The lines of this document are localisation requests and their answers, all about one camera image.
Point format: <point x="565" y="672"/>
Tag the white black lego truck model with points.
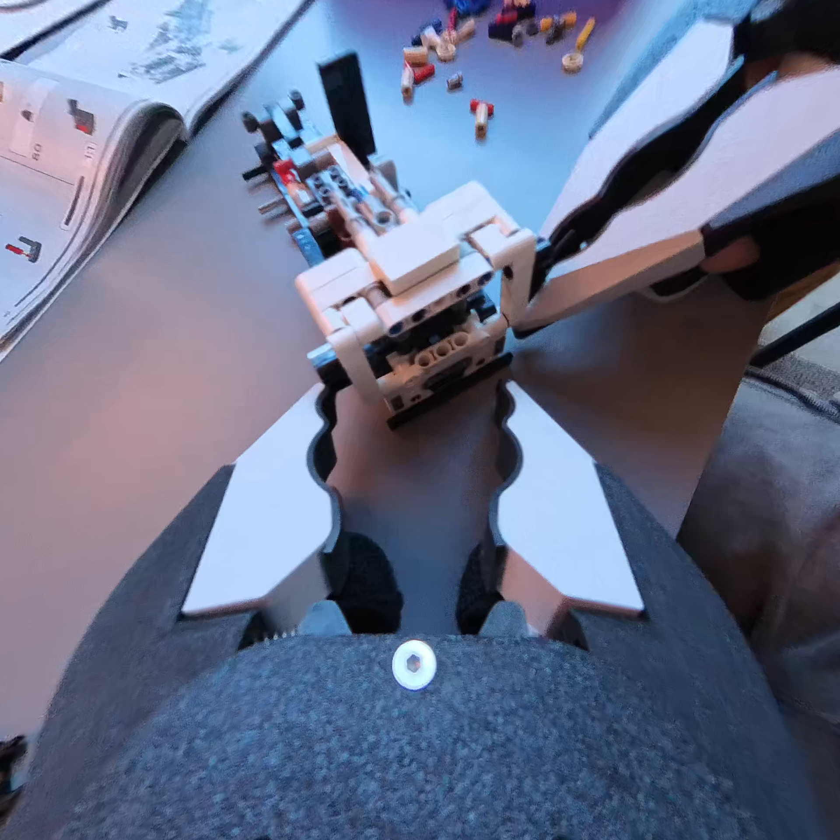
<point x="420" y="256"/>

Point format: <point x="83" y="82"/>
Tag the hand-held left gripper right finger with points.
<point x="558" y="525"/>

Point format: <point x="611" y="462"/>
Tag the pile of small colourful lego pieces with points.
<point x="572" y="61"/>

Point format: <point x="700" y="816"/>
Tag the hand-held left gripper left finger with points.
<point x="262" y="525"/>

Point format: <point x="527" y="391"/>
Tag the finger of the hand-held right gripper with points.
<point x="643" y="111"/>
<point x="735" y="170"/>

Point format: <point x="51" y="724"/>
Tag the lego instruction booklet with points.
<point x="65" y="164"/>

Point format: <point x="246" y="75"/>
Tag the black metal table leg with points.
<point x="800" y="334"/>

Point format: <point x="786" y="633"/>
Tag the person's grey jeans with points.
<point x="774" y="492"/>

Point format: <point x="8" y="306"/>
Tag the person's right hand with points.
<point x="732" y="256"/>

